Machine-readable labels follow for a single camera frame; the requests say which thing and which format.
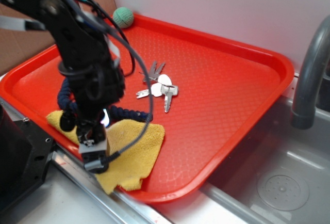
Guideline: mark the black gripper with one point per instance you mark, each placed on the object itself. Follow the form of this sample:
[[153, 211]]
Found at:
[[84, 94]]

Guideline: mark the yellow cloth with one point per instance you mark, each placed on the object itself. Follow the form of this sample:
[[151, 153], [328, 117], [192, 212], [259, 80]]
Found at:
[[136, 163]]

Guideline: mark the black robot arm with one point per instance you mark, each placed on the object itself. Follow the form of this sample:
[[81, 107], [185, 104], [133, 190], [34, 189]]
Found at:
[[81, 40]]

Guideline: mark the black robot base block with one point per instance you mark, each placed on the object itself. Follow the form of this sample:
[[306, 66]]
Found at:
[[26, 151]]

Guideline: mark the silver key bunch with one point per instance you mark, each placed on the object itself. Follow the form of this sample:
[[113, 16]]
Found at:
[[161, 86]]

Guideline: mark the green rubber ball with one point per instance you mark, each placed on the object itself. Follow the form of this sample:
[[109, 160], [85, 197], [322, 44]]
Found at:
[[123, 17]]

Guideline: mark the brown cardboard panel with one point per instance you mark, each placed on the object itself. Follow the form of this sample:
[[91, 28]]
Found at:
[[18, 46]]

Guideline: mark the red plastic tray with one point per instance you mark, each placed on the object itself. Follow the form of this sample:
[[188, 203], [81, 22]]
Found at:
[[224, 88]]

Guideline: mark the grey plastic sink basin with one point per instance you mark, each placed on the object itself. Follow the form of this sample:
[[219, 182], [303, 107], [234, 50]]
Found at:
[[276, 174]]

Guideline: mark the grey sink faucet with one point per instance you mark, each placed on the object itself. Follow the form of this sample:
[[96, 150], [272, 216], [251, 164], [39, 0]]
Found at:
[[312, 89]]

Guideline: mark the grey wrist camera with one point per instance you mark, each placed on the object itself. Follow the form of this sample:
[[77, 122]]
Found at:
[[92, 156]]

